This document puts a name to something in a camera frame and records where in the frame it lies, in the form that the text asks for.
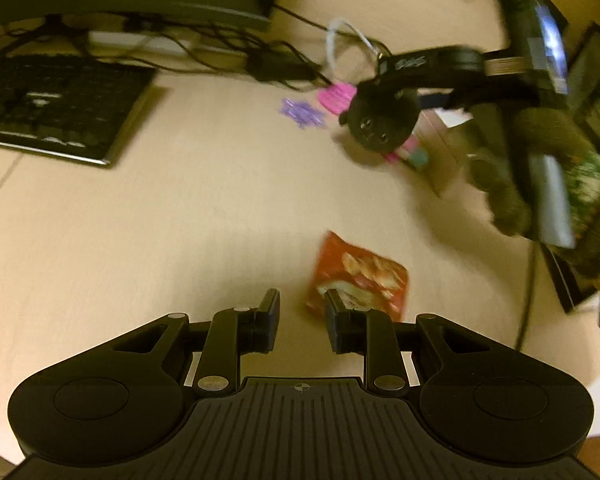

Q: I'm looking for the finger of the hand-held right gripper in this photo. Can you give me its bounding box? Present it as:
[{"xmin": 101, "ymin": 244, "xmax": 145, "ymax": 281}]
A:
[
  {"xmin": 377, "ymin": 46, "xmax": 486, "ymax": 86},
  {"xmin": 419, "ymin": 85, "xmax": 486, "ymax": 111}
]

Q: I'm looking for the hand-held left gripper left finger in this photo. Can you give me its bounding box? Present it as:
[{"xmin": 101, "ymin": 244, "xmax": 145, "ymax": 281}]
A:
[{"xmin": 111, "ymin": 289, "xmax": 282, "ymax": 395}]

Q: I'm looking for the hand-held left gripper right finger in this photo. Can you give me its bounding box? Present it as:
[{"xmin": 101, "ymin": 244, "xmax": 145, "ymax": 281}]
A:
[{"xmin": 325, "ymin": 290, "xmax": 486, "ymax": 395}]

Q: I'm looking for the cardboard box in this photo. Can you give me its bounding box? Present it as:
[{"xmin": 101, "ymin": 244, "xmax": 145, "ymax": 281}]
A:
[{"xmin": 397, "ymin": 107, "xmax": 481, "ymax": 198}]

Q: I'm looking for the red snack packet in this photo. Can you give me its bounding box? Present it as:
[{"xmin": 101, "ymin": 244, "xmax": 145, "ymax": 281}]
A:
[{"xmin": 305, "ymin": 230, "xmax": 411, "ymax": 323}]

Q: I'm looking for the pink hair brush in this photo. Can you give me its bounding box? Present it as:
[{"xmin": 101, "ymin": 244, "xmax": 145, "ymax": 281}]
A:
[{"xmin": 316, "ymin": 84, "xmax": 358, "ymax": 113}]

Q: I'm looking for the person's right hand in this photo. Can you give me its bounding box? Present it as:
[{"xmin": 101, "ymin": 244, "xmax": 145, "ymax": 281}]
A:
[{"xmin": 467, "ymin": 109, "xmax": 600, "ymax": 278}]

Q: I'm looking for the pink and teal toy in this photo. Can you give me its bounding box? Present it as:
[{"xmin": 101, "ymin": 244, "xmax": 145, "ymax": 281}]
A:
[{"xmin": 384, "ymin": 136, "xmax": 431, "ymax": 171}]

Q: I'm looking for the framed picture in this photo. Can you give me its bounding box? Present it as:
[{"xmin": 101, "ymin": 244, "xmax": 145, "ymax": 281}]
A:
[{"xmin": 566, "ymin": 22, "xmax": 600, "ymax": 143}]

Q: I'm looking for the purple snowflake toy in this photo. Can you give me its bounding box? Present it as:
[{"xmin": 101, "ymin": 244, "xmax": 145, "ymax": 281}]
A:
[{"xmin": 279, "ymin": 99, "xmax": 327, "ymax": 128}]

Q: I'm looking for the black power adapter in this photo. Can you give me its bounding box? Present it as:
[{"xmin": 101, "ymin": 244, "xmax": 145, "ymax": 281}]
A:
[{"xmin": 245, "ymin": 52, "xmax": 317, "ymax": 82}]

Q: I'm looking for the white power strip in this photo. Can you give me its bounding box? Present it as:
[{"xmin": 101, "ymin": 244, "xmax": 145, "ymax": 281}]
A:
[{"xmin": 86, "ymin": 30, "xmax": 202, "ymax": 57}]

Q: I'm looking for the black keyboard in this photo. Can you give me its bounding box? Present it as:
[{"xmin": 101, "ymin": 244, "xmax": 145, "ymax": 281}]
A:
[{"xmin": 0, "ymin": 54, "xmax": 159, "ymax": 168}]

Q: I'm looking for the white looped cable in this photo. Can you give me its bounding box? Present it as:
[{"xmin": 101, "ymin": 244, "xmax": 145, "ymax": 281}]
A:
[{"xmin": 326, "ymin": 18, "xmax": 388, "ymax": 68}]

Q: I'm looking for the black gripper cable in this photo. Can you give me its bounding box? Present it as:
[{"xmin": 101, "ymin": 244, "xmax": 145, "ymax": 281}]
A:
[{"xmin": 514, "ymin": 240, "xmax": 540, "ymax": 352}]

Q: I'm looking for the tangle of black cables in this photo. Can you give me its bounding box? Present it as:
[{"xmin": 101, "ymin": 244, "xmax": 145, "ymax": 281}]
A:
[{"xmin": 0, "ymin": 4, "xmax": 366, "ymax": 86}]

